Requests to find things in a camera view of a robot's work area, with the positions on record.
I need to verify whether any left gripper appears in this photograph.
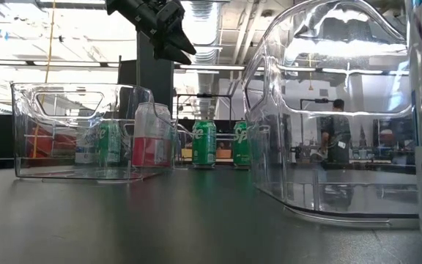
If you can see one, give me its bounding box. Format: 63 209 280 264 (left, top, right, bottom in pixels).
104 0 198 66

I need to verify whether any clear plastic storage bin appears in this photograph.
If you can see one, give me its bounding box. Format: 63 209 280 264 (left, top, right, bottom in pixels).
11 82 178 183
172 122 256 170
240 0 421 230

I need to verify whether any green Sprite can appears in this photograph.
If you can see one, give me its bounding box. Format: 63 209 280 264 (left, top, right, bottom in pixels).
232 120 252 168
99 120 122 165
191 120 218 168

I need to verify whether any white red Spindrift can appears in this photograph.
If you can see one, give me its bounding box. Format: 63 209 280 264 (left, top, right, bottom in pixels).
132 101 174 169

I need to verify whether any ceiling light strip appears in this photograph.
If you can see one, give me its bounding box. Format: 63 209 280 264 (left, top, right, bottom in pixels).
179 65 247 72

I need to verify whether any wooden workbench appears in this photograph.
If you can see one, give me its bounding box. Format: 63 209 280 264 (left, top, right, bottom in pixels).
181 157 251 164

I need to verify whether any red cabinet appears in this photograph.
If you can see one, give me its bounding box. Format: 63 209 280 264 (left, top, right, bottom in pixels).
26 126 78 159

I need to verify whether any person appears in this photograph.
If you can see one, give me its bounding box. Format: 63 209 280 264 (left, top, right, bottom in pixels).
319 98 353 173

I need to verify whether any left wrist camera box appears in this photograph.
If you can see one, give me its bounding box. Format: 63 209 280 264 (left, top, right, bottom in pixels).
155 0 186 29

